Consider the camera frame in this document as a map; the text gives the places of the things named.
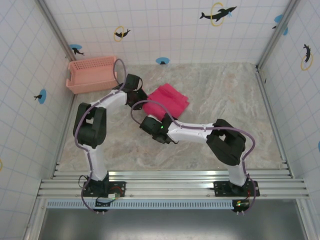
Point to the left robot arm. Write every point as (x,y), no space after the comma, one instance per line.
(96,162)

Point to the aluminium corner post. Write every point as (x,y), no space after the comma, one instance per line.
(277,33)
(56,30)

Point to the pink plastic basket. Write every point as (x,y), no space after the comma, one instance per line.
(90,75)

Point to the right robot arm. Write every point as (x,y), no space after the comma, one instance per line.
(190,132)

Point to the aluminium side rail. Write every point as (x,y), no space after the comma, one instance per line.
(62,135)
(273,120)

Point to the blue round wall sticker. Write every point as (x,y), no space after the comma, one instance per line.
(162,60)
(76,49)
(280,23)
(41,96)

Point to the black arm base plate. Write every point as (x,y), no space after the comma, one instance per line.
(117,188)
(221,188)

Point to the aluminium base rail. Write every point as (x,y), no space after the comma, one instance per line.
(170,186)

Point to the small circuit board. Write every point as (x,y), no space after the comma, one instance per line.
(106,200)
(241,205)

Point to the pink long pants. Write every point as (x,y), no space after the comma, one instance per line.
(168,100)

